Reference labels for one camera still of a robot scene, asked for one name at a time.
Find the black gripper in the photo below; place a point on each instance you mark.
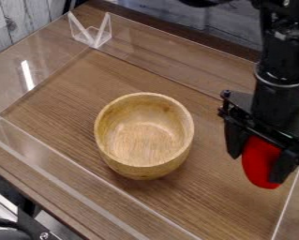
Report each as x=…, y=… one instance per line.
x=267, y=114

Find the red plush fruit green leaf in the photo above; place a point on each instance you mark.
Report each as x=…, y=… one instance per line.
x=258, y=158

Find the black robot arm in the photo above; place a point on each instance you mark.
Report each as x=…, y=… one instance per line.
x=278, y=65

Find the wooden bowl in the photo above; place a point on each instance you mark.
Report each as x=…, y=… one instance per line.
x=143, y=133

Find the clear acrylic tray enclosure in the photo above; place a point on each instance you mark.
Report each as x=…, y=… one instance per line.
x=60, y=75

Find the black camera mount with cable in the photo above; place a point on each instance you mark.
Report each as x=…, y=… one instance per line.
x=31, y=224

